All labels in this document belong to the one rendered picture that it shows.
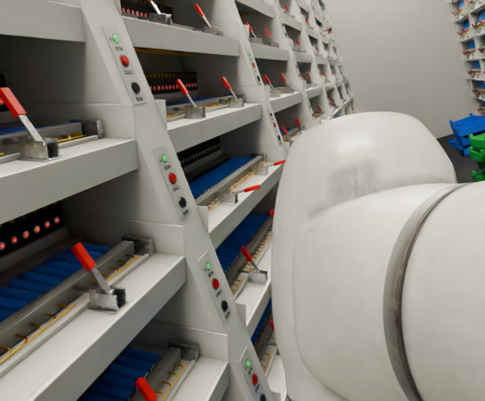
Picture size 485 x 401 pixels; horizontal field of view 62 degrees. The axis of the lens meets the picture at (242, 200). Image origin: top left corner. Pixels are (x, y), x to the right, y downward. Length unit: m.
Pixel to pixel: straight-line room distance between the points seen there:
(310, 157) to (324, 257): 0.06
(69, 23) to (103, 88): 0.09
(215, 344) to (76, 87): 0.46
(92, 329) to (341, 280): 0.37
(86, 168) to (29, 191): 0.09
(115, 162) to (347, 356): 0.46
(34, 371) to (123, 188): 0.31
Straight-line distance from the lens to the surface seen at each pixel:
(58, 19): 0.63
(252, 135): 1.30
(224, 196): 0.88
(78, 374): 0.48
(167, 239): 0.65
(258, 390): 0.81
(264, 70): 2.00
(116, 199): 0.68
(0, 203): 0.46
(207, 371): 0.71
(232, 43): 1.24
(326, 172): 0.20
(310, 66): 2.66
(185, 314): 0.71
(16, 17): 0.58
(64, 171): 0.51
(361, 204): 0.19
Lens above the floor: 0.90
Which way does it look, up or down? 10 degrees down
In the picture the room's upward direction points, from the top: 21 degrees counter-clockwise
